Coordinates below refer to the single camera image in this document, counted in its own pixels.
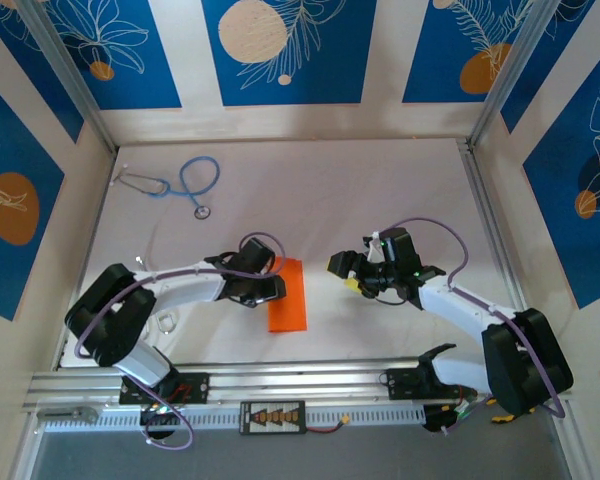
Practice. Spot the aluminium side rail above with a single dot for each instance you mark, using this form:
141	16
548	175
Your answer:
485	210

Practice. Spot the aluminium corner post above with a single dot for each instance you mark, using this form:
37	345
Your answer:
510	80
70	75

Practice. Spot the black controller board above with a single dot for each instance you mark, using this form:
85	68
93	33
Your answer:
435	420
160	415

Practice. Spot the orange cloth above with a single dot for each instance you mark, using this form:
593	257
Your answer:
290	310

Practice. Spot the clear plastic clip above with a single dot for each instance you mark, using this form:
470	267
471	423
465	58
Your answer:
167	322

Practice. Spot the aluminium front rail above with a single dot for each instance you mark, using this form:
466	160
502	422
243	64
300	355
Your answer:
300	385

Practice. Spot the black power distribution board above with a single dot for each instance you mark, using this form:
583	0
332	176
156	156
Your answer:
272	416

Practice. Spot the blue stethoscope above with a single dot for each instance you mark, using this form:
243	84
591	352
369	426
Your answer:
202	212

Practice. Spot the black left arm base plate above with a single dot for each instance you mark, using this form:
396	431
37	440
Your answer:
200	387

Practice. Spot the yellow and black pliers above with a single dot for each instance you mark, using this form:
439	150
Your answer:
502	419

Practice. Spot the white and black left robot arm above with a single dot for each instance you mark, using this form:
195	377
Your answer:
185	290

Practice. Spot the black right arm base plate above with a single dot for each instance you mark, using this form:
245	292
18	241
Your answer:
400	384

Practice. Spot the thin metal clip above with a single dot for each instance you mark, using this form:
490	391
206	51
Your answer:
139	260

